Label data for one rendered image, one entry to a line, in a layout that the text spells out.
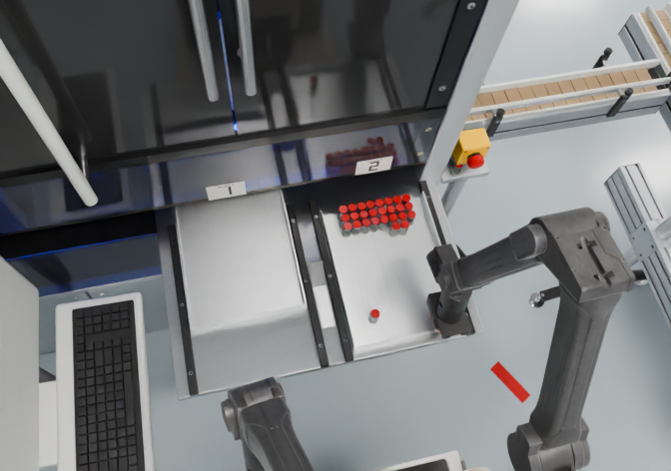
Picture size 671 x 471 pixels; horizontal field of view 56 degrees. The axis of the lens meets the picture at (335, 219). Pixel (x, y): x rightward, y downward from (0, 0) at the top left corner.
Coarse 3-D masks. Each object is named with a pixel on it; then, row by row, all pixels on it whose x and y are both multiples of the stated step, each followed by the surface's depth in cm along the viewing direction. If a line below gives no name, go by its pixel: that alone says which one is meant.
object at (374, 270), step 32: (416, 224) 154; (352, 256) 150; (384, 256) 150; (416, 256) 151; (352, 288) 146; (384, 288) 147; (416, 288) 147; (352, 320) 143; (384, 320) 143; (416, 320) 144
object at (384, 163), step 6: (360, 162) 142; (366, 162) 142; (384, 162) 144; (390, 162) 145; (360, 168) 144; (366, 168) 145; (372, 168) 145; (378, 168) 146; (384, 168) 147; (360, 174) 147
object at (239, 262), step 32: (192, 224) 151; (224, 224) 151; (256, 224) 152; (288, 224) 148; (192, 256) 147; (224, 256) 147; (256, 256) 148; (288, 256) 148; (192, 288) 144; (224, 288) 144; (256, 288) 145; (288, 288) 145; (192, 320) 140; (224, 320) 138
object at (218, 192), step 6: (216, 186) 136; (222, 186) 137; (228, 186) 138; (234, 186) 138; (240, 186) 139; (210, 192) 138; (216, 192) 139; (222, 192) 139; (228, 192) 140; (234, 192) 141; (240, 192) 141; (246, 192) 142; (210, 198) 141; (216, 198) 141; (222, 198) 142
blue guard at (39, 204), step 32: (384, 128) 131; (416, 128) 134; (192, 160) 125; (224, 160) 128; (256, 160) 131; (288, 160) 134; (320, 160) 137; (352, 160) 140; (416, 160) 147; (0, 192) 120; (32, 192) 123; (64, 192) 125; (96, 192) 128; (128, 192) 131; (160, 192) 134; (192, 192) 137; (0, 224) 131; (32, 224) 133
